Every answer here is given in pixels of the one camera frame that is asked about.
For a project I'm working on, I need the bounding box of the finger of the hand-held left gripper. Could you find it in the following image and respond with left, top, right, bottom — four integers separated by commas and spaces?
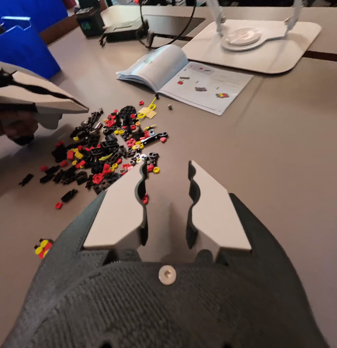
0, 60, 78, 104
0, 86, 89, 130

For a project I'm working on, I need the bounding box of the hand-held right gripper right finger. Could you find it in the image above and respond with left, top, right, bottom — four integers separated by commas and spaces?
186, 160, 252, 260

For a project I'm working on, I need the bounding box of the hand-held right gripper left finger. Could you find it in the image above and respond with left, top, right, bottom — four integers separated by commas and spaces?
83, 158, 149, 260

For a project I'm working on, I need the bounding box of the pile of lego pieces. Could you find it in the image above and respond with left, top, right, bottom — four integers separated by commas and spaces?
18, 105, 169, 210

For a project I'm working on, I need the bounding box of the red yellow black lego assembly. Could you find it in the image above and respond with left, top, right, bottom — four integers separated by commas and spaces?
34, 238, 53, 259

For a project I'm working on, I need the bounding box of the lego instruction booklet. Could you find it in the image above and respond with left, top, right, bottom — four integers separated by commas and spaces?
116, 44, 254, 116

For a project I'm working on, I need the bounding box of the person's left hand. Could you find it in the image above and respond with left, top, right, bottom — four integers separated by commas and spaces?
0, 111, 40, 142

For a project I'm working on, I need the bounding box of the blue plastic bin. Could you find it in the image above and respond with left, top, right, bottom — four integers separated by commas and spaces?
0, 0, 63, 80

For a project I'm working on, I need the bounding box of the black cube device green logo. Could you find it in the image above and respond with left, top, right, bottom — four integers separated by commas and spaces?
77, 7, 105, 37

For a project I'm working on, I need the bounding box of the black dock box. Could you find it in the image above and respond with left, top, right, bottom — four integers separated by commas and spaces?
103, 20, 150, 42

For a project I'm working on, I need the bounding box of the neon yellow string with tape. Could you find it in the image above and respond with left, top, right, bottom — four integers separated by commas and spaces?
136, 94, 161, 120

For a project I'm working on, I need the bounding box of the black braided cable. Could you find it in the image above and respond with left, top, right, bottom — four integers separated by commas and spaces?
99, 0, 197, 49

